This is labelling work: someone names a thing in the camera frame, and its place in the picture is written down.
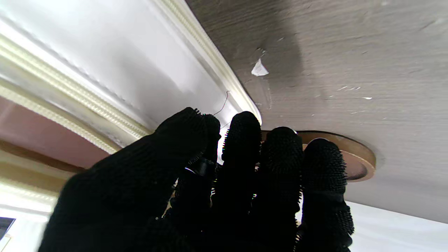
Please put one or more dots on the white paper scrap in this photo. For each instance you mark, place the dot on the white paper scrap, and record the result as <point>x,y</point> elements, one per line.
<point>259,68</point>

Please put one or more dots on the cream leather zip bag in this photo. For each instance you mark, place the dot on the cream leather zip bag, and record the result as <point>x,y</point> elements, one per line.
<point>105,70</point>

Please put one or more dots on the brown wooden jewelry stand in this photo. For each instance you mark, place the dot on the brown wooden jewelry stand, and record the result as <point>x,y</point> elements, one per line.
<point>353,157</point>

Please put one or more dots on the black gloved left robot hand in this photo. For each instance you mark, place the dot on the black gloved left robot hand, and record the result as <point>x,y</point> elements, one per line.
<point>210,196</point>

